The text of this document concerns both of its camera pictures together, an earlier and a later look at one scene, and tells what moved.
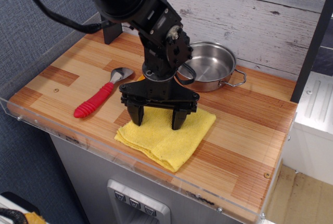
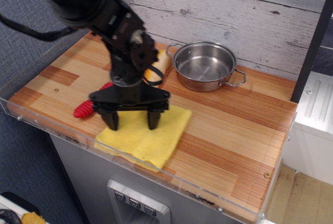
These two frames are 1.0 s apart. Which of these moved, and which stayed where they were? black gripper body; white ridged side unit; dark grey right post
Moved: black gripper body
Stayed: white ridged side unit; dark grey right post
